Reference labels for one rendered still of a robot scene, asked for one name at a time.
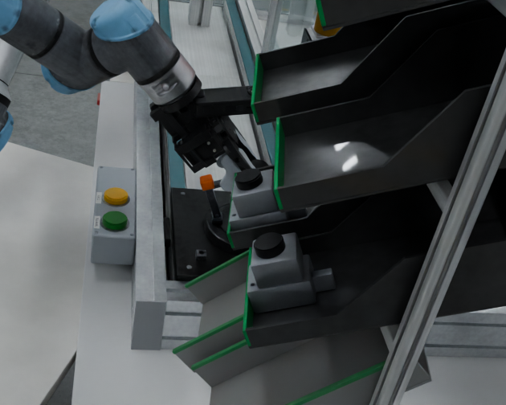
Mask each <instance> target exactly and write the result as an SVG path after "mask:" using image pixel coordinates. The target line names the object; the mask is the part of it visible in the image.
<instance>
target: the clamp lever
mask: <svg viewBox="0 0 506 405"><path fill-rule="evenodd" d="M221 180H222V179H220V180H217V181H214V180H213V178H212V175H211V174H208V175H204V176H201V177H200V184H201V187H202V190H203V191H206V195H207V198H208V201H209V204H210V208H211V210H212V214H213V216H214V218H218V217H220V216H221V214H220V210H219V207H218V202H217V199H216V197H215V194H214V189H216V188H219V187H221V186H220V182H221Z"/></svg>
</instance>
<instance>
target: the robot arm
mask: <svg viewBox="0 0 506 405"><path fill-rule="evenodd" d="M90 26H91V28H89V29H87V30H85V29H83V28H82V27H81V26H79V25H78V24H77V23H75V22H73V21H72V20H71V19H69V18H68V17H67V16H65V15H64V14H62V13H61V12H60V11H59V10H57V9H55V8H54V7H53V6H51V5H50V4H49V0H0V152H1V151H2V149H3V148H4V147H5V145H6V143H7V142H8V141H9V139H10V136H11V134H12V131H13V126H12V125H13V124H14V119H13V117H12V116H11V115H10V113H9V112H8V111H7V109H8V107H9V105H10V102H11V98H10V94H9V92H8V85H9V83H10V81H11V79H12V77H13V75H14V72H15V70H16V68H17V66H18V64H19V62H20V60H21V58H22V56H23V54H26V55H28V56H29V57H30V58H32V59H33V60H35V61H36V62H38V63H40V64H41V70H42V74H43V77H44V79H45V80H46V81H48V83H49V84H50V85H51V87H52V88H53V89H54V90H56V91H57V92H59V93H62V94H66V95H70V94H74V93H76V92H80V91H86V90H88V89H90V88H93V87H95V86H96V85H97V84H100V83H102V82H104V81H106V80H110V79H111V78H113V77H116V76H118V75H120V74H122V73H125V72H128V73H129V74H130V75H131V77H132V78H133V79H134V80H135V81H136V82H137V83H138V84H139V85H140V87H141V88H142V89H143V90H144V91H145V93H146V94H147V95H148V96H149V98H150V99H151V100H152V101H153V103H151V104H149V107H150V109H151V112H150V116H151V117H152V118H153V120H154V121H155V122H157V121H159V122H160V123H161V124H162V125H163V127H164V128H165V129H166V130H167V131H168V133H169V134H170V135H171V136H172V141H173V144H174V150H175V151H176V152H177V153H178V155H179V156H180V157H181V158H182V160H183V161H184V162H185V163H186V164H187V165H188V167H189V168H191V170H192V171H193V172H194V173H197V172H198V171H199V170H201V169H203V168H204V167H206V168H207V167H209V166H211V165H212V164H214V163H215V162H216V164H217V166H218V167H220V168H224V169H225V171H226V173H225V175H224V177H223V178H222V180H221V182H220V186H221V188H222V189H223V190H224V191H232V189H233V182H234V176H235V173H238V172H241V171H243V170H246V169H256V168H255V167H254V166H253V165H252V163H251V161H252V160H255V159H257V157H256V156H255V154H254V153H253V151H252V150H251V147H250V146H249V145H248V144H247V142H246V140H245V139H244V137H243V135H242V134H241V133H240V132H239V130H238V129H237V127H236V126H235V124H234V123H233V122H232V121H231V119H230V118H229V116H232V115H243V114H253V112H252V108H251V96H252V88H253V86H241V87H229V88H205V89H201V87H202V81H201V80H200V79H199V78H198V77H197V76H196V74H195V70H194V69H193V68H192V67H191V65H190V64H189V63H188V61H187V60H186V58H185V57H184V56H183V55H182V53H181V52H180V51H179V50H178V49H177V47H176V46H175V45H174V43H173V42H172V40H171V39H170V38H169V36H168V35H167V34H166V33H165V32H164V30H163V29H162V28H161V26H160V25H159V23H158V22H157V21H156V19H155V18H154V15H153V13H152V12H151V11H150V10H148V9H147V8H146V7H145V6H144V5H143V3H142V2H141V1H140V0H107V1H105V2H103V3H102V4H101V5H100V6H99V7H98V8H97V9H96V10H95V11H94V12H93V14H92V16H91V18H90ZM180 139H181V140H180ZM179 140H180V141H179ZM177 141H179V142H178V143H177ZM183 155H184V156H185V157H186V159H187V160H188V161H189V162H190V163H189V162H188V161H187V160H186V159H185V158H184V156H183ZM219 156H220V157H219ZM217 157H219V158H218V160H217V159H216V158H217Z"/></svg>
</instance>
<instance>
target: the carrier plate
mask: <svg viewBox="0 0 506 405"><path fill-rule="evenodd" d="M214 194H215V197H216V199H217V202H218V203H219V202H221V201H223V200H227V199H230V194H231V191H222V190H214ZM170 206H171V219H172V232H173V258H174V271H175V280H176V281H192V280H193V279H195V278H197V277H199V276H201V275H203V274H204V273H206V272H209V271H210V270H212V269H213V268H216V267H218V266H219V265H221V264H223V263H225V262H227V261H228V260H231V259H232V258H234V257H236V256H234V255H231V254H229V253H227V252H224V251H222V250H221V249H219V248H217V247H215V246H214V245H213V244H212V243H211V242H210V241H209V240H208V239H207V237H206V234H205V232H204V222H205V217H206V212H207V211H208V210H209V209H210V204H209V201H208V198H207V195H206V191H203V190H199V189H188V188H177V187H171V191H170ZM196 250H206V260H196V255H195V253H196Z"/></svg>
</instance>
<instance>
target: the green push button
mask: <svg viewBox="0 0 506 405"><path fill-rule="evenodd" d="M127 222H128V218H127V216H126V215H125V214H123V213H122V212H119V211H109V212H108V213H106V214H104V216H103V221H102V223H103V225H104V226H105V227H106V228H109V229H112V230H119V229H122V228H124V227H126V225H127Z"/></svg>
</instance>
